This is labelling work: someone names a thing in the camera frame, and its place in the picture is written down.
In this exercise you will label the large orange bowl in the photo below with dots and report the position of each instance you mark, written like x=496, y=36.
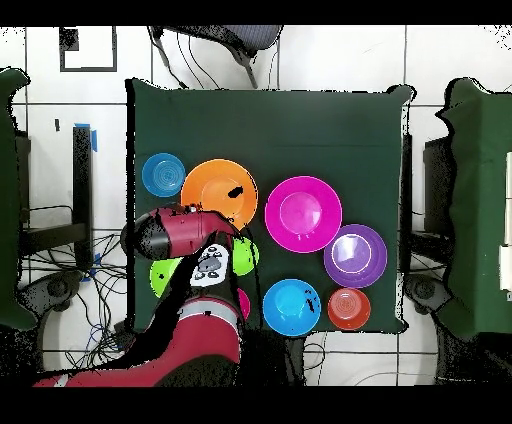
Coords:
x=216, y=180

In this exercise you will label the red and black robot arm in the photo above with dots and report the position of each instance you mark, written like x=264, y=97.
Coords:
x=188, y=232

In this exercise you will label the small green bowl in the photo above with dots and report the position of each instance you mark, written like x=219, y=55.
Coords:
x=244, y=256

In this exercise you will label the large pink bowl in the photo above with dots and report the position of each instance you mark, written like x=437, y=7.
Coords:
x=303, y=212

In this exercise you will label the dark green table cloth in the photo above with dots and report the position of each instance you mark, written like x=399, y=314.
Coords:
x=280, y=128

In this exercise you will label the small crimson bowl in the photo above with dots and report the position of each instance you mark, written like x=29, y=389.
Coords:
x=244, y=304

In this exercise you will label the small shallow blue bowl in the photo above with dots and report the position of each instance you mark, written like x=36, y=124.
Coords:
x=164, y=174

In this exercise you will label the large blue bowl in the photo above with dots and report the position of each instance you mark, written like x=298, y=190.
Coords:
x=288, y=308

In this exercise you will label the large green bowl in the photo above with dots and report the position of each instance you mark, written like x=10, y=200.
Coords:
x=168, y=268

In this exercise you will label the purple bowl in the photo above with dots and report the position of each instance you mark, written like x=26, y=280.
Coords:
x=355, y=256

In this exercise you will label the small orange bowl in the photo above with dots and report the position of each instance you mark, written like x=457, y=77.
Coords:
x=348, y=308

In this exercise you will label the black stand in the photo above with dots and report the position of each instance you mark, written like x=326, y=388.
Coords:
x=406, y=180
x=82, y=180

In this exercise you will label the grey office chair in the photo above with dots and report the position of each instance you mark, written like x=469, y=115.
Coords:
x=252, y=38

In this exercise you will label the blue tape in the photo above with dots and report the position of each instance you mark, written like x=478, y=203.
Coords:
x=94, y=140

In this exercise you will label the black power strip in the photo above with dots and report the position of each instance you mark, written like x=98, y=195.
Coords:
x=122, y=332

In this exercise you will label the black chair base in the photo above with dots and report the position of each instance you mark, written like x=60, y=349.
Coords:
x=424, y=290
x=58, y=288

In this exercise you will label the green side table cloth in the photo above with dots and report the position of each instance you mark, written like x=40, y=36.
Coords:
x=480, y=200
x=10, y=200

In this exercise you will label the white box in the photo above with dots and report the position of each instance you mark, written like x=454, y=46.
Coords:
x=506, y=268

